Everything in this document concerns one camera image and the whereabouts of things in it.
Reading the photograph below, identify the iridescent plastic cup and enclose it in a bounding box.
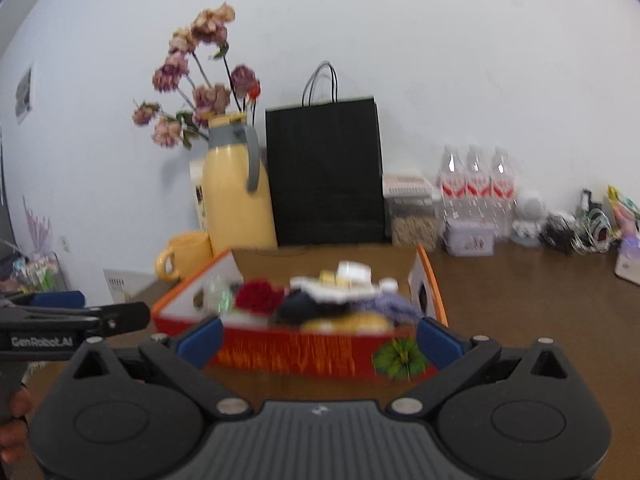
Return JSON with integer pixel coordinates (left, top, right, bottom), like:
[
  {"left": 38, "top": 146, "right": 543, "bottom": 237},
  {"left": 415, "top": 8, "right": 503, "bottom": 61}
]
[{"left": 202, "top": 277, "right": 238, "bottom": 316}]

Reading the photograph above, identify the ridged white jar lid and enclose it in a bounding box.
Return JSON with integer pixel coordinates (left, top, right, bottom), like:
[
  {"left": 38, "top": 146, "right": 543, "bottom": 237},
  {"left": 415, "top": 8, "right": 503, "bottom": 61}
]
[{"left": 336, "top": 260, "right": 373, "bottom": 283}]

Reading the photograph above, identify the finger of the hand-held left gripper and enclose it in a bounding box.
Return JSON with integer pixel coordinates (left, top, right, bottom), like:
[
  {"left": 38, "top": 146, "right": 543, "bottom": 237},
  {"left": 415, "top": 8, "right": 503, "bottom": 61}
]
[
  {"left": 0, "top": 290, "right": 86, "bottom": 311},
  {"left": 0, "top": 301, "right": 152, "bottom": 336}
]

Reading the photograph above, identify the black zipper case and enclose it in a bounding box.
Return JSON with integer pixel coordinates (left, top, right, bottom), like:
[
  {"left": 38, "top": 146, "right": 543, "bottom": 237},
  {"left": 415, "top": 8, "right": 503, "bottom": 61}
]
[{"left": 272, "top": 292, "right": 351, "bottom": 328}]

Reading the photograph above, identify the grey tin box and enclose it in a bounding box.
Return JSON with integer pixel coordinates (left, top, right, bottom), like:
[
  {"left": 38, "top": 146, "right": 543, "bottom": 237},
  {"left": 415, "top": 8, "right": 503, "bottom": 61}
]
[{"left": 442, "top": 217, "right": 497, "bottom": 257}]

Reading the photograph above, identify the person's left hand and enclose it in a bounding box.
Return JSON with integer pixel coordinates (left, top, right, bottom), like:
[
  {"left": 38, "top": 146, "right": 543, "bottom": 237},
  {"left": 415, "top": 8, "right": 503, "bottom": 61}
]
[{"left": 0, "top": 387, "right": 33, "bottom": 466}]

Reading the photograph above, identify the purple cloth pouch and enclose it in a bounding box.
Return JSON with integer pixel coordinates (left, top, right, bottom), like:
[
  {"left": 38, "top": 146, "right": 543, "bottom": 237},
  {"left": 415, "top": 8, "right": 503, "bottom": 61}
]
[{"left": 350, "top": 292, "right": 423, "bottom": 326}]

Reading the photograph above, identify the wall poster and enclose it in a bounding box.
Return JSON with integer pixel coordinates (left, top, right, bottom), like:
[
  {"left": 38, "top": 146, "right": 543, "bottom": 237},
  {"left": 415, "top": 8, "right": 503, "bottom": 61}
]
[{"left": 14, "top": 62, "right": 36, "bottom": 125}]

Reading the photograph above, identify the red cardboard box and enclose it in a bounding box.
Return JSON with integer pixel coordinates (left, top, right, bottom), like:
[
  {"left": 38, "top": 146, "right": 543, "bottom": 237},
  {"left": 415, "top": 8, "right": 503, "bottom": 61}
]
[{"left": 151, "top": 245, "right": 449, "bottom": 381}]

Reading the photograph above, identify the colourful snack packet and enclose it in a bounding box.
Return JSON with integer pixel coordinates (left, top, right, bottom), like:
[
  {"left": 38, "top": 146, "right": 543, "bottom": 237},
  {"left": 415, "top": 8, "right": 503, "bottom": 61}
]
[{"left": 605, "top": 185, "right": 640, "bottom": 233}]

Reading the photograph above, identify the white milk carton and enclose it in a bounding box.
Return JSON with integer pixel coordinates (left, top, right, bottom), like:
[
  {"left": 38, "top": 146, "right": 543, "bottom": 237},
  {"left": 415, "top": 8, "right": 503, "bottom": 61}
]
[{"left": 189, "top": 157, "right": 211, "bottom": 233}]

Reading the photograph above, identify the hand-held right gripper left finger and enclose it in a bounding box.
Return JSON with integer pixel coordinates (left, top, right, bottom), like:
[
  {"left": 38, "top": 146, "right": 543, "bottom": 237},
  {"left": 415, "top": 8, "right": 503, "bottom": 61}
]
[{"left": 59, "top": 316, "right": 253, "bottom": 420}]

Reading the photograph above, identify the yellow thermos jug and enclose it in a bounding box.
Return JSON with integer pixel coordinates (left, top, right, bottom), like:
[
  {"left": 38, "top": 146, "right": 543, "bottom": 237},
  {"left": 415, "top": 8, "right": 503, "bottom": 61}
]
[{"left": 201, "top": 112, "right": 278, "bottom": 256}]

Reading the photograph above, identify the purple tissue pack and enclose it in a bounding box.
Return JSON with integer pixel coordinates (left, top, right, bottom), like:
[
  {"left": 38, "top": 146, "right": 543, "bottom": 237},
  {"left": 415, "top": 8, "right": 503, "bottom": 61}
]
[{"left": 614, "top": 232, "right": 640, "bottom": 283}]

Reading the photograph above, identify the black paper bag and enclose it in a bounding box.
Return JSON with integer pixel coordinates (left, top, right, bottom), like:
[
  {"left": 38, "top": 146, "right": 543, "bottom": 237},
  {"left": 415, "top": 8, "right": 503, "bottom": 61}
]
[{"left": 265, "top": 60, "right": 387, "bottom": 248}]

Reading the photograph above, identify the white cable bundle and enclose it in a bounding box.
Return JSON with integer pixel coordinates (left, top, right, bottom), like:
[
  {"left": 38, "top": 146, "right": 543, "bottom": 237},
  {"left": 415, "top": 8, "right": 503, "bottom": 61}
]
[{"left": 570, "top": 207, "right": 613, "bottom": 256}]

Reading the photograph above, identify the yellow mug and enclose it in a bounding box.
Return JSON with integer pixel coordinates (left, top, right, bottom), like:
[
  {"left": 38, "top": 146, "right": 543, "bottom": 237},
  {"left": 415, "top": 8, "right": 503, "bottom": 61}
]
[{"left": 155, "top": 231, "right": 215, "bottom": 282}]

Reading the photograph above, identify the white wall panel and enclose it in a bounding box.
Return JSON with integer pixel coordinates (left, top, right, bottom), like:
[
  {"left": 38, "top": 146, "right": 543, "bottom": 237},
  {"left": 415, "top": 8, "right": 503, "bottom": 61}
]
[{"left": 102, "top": 267, "right": 153, "bottom": 306}]

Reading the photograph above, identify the purple wall decoration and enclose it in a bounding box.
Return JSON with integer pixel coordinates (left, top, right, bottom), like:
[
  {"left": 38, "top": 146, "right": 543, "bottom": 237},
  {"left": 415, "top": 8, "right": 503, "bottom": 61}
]
[{"left": 22, "top": 196, "right": 53, "bottom": 256}]

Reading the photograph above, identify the metal storage rack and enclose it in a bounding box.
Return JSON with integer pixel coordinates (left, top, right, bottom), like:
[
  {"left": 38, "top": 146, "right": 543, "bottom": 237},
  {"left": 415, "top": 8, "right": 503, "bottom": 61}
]
[{"left": 0, "top": 252, "right": 63, "bottom": 296}]

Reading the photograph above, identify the white robot toy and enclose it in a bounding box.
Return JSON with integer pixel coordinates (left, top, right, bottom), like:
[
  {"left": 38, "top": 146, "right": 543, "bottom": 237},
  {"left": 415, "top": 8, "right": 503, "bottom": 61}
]
[{"left": 510, "top": 191, "right": 548, "bottom": 247}]

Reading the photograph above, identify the dried pink rose bouquet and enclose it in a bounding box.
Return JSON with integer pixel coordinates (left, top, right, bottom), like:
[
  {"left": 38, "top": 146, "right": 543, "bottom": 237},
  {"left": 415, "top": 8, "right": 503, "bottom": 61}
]
[{"left": 131, "top": 2, "right": 262, "bottom": 150}]

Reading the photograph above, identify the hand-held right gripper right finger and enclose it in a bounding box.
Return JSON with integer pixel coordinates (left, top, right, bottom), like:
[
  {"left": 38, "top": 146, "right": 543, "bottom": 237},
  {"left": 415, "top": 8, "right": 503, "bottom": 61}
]
[{"left": 385, "top": 317, "right": 583, "bottom": 418}]

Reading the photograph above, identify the white cloth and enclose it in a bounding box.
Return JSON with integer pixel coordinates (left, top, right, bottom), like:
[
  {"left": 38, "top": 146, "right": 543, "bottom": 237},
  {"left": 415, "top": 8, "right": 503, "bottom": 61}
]
[{"left": 289, "top": 275, "right": 382, "bottom": 305}]

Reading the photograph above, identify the yellow plush toy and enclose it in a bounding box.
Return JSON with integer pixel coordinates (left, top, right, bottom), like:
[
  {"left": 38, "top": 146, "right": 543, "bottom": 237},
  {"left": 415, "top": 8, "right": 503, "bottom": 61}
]
[{"left": 300, "top": 311, "right": 393, "bottom": 333}]

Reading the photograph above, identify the clear seed container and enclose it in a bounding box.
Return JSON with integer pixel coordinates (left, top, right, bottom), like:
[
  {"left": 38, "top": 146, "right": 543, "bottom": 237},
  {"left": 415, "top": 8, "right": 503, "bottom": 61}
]
[{"left": 382, "top": 174, "right": 441, "bottom": 247}]

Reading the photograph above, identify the red rose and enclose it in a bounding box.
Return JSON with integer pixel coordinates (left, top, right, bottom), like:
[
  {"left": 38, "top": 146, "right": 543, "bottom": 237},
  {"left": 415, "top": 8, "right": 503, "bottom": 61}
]
[{"left": 234, "top": 280, "right": 286, "bottom": 315}]

